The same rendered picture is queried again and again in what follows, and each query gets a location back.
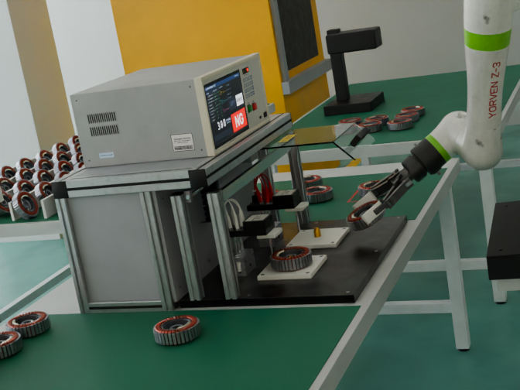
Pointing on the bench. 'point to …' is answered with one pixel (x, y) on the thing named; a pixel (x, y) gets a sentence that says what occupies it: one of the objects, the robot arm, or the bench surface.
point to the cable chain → (207, 202)
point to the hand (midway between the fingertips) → (364, 210)
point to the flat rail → (253, 172)
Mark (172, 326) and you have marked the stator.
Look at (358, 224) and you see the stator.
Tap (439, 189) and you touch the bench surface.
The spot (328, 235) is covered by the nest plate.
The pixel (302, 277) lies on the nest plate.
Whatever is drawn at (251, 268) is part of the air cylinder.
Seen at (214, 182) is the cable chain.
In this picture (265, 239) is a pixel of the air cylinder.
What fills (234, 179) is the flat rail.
